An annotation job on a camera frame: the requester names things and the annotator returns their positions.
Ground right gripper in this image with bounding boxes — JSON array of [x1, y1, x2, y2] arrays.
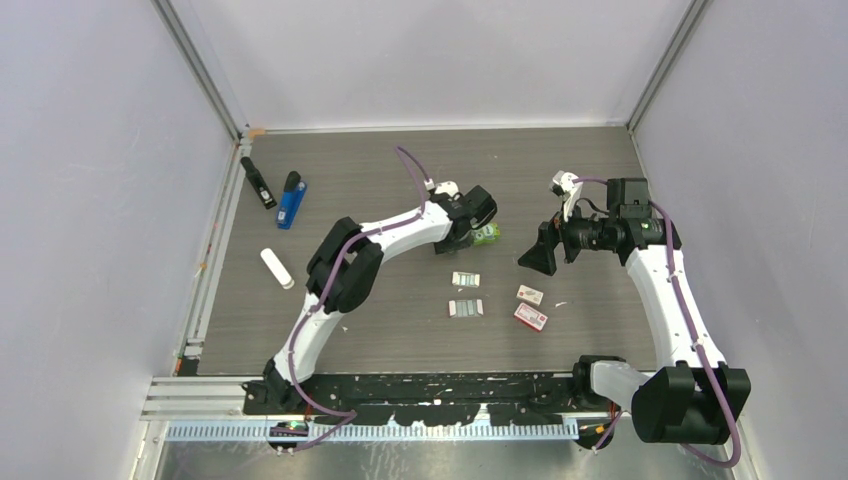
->
[[519, 195, 617, 276]]

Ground white stapler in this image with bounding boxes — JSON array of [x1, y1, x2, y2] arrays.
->
[[260, 248, 295, 290]]

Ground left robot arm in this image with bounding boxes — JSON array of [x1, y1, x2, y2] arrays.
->
[[263, 182, 498, 414]]

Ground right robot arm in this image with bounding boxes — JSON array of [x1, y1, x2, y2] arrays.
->
[[518, 171, 752, 448]]

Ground blue stapler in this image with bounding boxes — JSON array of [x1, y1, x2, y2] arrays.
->
[[276, 170, 308, 230]]

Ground black stapler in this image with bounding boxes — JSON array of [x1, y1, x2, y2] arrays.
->
[[240, 156, 277, 210]]

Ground upper open staple tray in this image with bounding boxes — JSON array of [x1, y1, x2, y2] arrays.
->
[[451, 271, 481, 288]]

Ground open staple tray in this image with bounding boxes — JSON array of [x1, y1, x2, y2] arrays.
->
[[448, 299, 484, 318], [451, 271, 481, 288]]

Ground green owl eraser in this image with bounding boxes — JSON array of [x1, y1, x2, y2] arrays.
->
[[473, 222, 501, 246]]

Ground white staple box sleeve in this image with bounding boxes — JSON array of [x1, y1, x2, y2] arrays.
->
[[516, 285, 544, 306]]

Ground lower open staple tray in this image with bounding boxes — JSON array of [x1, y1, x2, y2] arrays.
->
[[448, 299, 484, 318]]

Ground red staple box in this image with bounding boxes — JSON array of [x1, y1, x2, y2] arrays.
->
[[513, 303, 548, 332]]

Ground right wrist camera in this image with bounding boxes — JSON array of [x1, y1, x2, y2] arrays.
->
[[549, 170, 582, 221]]

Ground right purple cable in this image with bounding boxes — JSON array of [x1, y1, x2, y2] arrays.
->
[[572, 174, 743, 469]]

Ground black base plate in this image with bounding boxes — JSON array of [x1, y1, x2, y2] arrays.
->
[[241, 372, 610, 427]]

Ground slotted cable duct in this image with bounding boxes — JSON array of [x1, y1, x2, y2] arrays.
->
[[165, 418, 579, 443]]

